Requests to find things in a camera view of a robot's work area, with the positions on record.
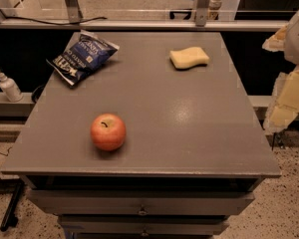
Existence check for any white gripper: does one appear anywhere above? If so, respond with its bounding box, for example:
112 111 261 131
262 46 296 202
262 10 299 134

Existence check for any red apple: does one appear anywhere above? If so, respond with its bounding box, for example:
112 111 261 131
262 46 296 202
90 114 127 151

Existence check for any yellow sponge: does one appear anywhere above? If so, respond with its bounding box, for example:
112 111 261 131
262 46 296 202
169 47 209 70

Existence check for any grey drawer cabinet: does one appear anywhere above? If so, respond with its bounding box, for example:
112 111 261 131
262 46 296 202
2 32 280 239

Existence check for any blue chip bag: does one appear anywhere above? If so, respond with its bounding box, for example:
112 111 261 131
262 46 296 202
47 30 120 87

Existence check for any grey drawer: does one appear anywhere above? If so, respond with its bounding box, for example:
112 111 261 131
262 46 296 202
27 190 254 216
58 216 229 236

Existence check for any top grey drawer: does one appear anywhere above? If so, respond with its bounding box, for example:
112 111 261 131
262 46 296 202
27 190 254 216

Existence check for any white pump bottle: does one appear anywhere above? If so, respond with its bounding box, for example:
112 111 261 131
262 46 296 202
0 69 23 103

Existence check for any black floor stand leg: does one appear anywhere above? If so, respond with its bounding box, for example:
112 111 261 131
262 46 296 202
0 179 24 232

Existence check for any metal frame post right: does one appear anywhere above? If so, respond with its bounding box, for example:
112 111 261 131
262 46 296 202
195 0 210 27

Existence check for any metal frame post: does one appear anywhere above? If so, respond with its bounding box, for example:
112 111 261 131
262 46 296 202
195 0 210 27
64 0 83 24

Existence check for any metal frame post left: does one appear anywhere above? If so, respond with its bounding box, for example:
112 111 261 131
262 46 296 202
64 0 83 24

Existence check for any black cable on rail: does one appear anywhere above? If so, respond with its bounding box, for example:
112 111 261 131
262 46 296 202
0 0 108 27

